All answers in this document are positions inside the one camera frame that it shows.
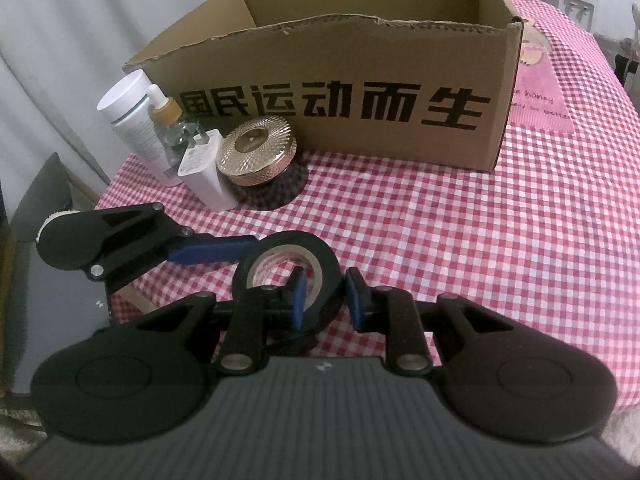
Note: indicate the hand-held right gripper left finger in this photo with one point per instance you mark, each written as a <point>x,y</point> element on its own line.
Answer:
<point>298,300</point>

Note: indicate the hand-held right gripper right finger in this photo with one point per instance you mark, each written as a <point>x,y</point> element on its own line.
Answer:
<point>356,300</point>

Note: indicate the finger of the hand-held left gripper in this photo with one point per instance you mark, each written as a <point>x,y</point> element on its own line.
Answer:
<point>215,249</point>

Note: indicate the black tape roll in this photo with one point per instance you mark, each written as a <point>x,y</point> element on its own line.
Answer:
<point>325,260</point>

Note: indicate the white charger plug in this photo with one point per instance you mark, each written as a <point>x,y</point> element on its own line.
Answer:
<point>205,175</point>

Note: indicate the dark jar with gold lid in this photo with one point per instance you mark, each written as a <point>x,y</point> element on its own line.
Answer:
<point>255,145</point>

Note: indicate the green dropper bottle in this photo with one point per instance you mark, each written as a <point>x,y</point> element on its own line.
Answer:
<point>167,110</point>

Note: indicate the brown cardboard box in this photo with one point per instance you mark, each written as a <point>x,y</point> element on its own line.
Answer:
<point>350,60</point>

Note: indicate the white fluffy cloth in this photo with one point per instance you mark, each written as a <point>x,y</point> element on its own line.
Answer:
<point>47,221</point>

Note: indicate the dark flat panel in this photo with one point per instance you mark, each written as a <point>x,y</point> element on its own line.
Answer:
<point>30,185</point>

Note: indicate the red checkered tablecloth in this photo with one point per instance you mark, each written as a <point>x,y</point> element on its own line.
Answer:
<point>450,235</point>

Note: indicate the white supplement bottle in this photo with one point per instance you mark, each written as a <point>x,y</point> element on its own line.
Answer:
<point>130,120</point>

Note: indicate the white curtain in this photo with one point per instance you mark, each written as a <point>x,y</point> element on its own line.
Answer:
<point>50,60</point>

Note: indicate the white water dispenser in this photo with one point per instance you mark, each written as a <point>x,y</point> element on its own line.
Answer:
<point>575,0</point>

